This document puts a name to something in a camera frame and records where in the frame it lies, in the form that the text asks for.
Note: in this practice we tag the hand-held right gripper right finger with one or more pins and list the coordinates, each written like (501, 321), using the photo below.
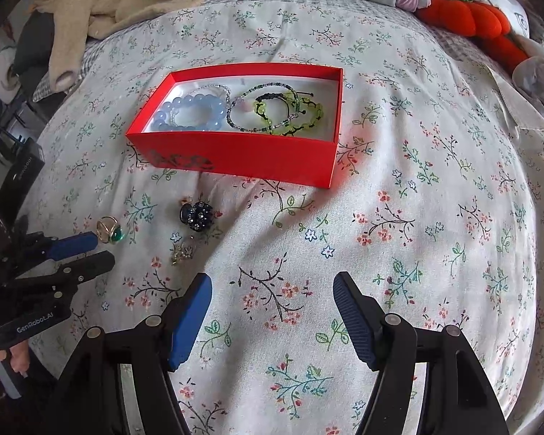
(358, 321)

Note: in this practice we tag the small gold charm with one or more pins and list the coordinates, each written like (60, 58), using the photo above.
(181, 253)

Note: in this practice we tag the person's left hand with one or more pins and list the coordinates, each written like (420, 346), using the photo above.
(20, 360)

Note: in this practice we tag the red cardboard box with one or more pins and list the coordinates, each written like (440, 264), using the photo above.
(254, 163)

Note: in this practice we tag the crumpled grey cloth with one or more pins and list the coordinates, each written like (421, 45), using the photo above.
(539, 77)

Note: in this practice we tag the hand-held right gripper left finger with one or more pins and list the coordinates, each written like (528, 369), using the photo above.
(190, 321)

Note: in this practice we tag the orange pumpkin plush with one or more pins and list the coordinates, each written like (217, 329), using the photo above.
(462, 16)

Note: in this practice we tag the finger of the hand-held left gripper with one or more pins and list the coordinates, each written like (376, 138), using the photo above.
(72, 244)
(88, 266)

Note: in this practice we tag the black cardboard box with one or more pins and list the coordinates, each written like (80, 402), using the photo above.
(20, 172)

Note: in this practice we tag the dark cloth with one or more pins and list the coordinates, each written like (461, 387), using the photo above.
(31, 45)

